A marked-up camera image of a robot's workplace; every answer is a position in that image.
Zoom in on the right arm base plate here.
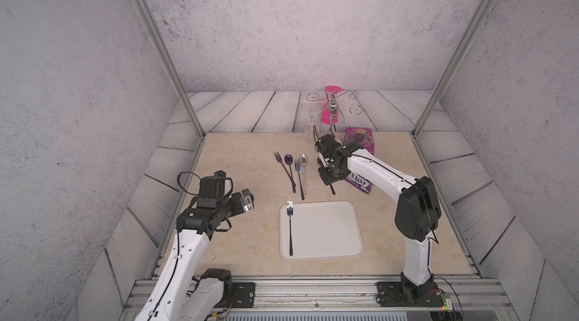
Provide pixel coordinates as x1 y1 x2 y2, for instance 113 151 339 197
376 282 446 308

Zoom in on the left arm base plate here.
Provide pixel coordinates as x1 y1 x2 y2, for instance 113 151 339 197
215 282 256 309

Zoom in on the pink candy bag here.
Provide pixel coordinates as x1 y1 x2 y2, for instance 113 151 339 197
346 173 372 194

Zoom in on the silver cup holder stand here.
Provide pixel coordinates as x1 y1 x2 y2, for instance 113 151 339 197
306 85 362 142

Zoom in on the green handled fork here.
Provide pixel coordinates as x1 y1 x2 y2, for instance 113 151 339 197
286 201 293 257

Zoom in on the white square tray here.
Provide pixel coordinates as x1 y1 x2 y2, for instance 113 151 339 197
279 201 363 261

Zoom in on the purple spoon dark handle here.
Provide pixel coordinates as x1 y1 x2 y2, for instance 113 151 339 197
284 154 296 193

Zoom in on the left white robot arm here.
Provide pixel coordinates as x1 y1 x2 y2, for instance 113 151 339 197
136 170 254 320

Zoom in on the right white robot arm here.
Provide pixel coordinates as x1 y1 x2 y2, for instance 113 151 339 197
315 134 442 287

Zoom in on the blue fork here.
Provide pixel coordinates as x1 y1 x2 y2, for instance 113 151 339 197
294 160 305 200

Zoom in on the pink cup on stand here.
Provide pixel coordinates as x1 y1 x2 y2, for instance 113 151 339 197
321 85 342 126

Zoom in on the clear glass cup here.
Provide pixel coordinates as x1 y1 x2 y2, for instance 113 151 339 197
308 105 323 133

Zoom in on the silver spoon pink handle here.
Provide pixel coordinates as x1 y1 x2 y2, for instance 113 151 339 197
299 153 308 194

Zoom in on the purple fork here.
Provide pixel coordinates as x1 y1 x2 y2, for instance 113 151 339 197
274 152 296 192

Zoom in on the purple snack bag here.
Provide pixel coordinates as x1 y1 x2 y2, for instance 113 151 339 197
345 127 375 155

